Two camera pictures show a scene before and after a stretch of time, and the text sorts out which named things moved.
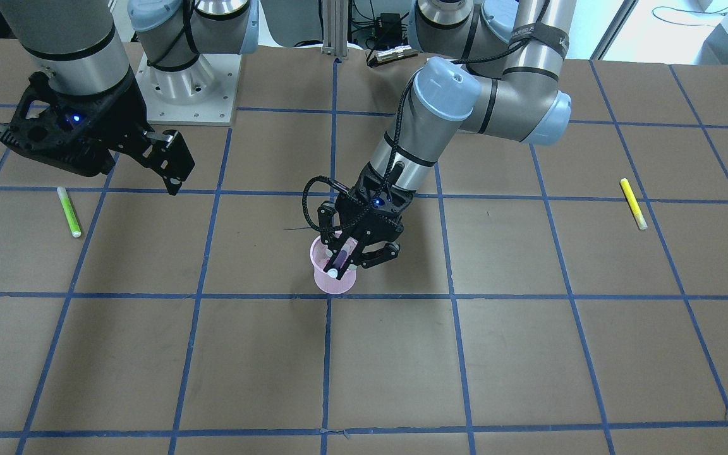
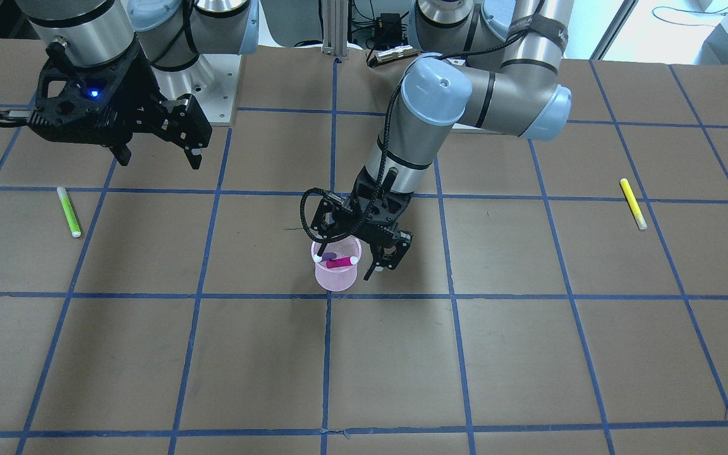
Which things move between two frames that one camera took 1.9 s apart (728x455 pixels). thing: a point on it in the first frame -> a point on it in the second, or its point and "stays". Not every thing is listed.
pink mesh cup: (320, 258) stays
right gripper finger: (167, 153) -> (179, 121)
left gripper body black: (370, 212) stays
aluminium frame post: (335, 27) stays
